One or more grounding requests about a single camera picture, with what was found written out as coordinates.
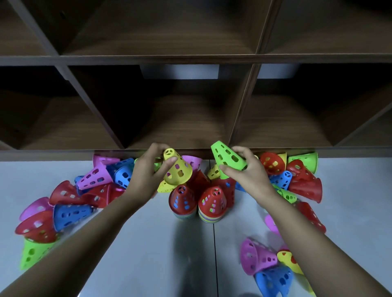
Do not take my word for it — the person's right hand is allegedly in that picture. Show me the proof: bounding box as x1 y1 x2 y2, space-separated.
219 146 278 204

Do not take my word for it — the person's left hand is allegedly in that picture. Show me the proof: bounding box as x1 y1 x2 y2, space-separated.
124 143 178 209

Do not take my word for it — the yellow perforated plastic cone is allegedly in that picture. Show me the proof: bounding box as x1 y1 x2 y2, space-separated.
276 250 316 296
162 148 193 186

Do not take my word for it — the green perforated plastic cone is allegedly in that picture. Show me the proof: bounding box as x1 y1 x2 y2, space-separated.
211 140 248 180

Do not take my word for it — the person's left forearm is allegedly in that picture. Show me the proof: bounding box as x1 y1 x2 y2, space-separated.
0 191 154 297

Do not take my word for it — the person's right forearm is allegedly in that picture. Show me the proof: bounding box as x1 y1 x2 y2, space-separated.
259 187 392 297

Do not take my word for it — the pile of colourful plastic cones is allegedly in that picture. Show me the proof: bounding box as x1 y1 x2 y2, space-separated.
153 155 245 209
15 154 137 271
257 151 327 236

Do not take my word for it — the stack of colourful plastic cones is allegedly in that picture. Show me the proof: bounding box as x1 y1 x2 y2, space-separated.
168 184 198 219
197 186 228 224

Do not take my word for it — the pink perforated plastic cone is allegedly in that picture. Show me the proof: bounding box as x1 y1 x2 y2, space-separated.
240 238 278 276

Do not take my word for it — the brown wooden cubby shelf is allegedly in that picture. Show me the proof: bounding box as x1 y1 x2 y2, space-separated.
0 0 392 162

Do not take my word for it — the blue perforated plastic cone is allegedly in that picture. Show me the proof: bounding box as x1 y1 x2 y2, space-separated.
254 265 294 297

